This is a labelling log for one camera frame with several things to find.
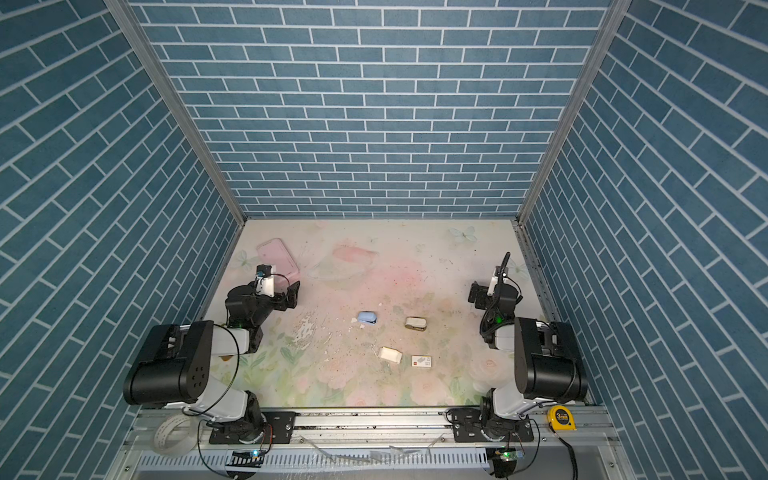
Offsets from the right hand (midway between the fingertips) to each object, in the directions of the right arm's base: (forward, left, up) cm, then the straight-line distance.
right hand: (490, 281), depth 95 cm
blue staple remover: (-13, +38, -4) cm, 40 cm away
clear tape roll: (-48, +81, -6) cm, 94 cm away
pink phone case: (+9, +76, -4) cm, 77 cm away
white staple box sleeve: (-25, +21, -5) cm, 33 cm away
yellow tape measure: (-37, -14, -5) cm, 40 cm away
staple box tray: (-23, +30, -7) cm, 39 cm away
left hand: (-6, +65, +3) cm, 65 cm away
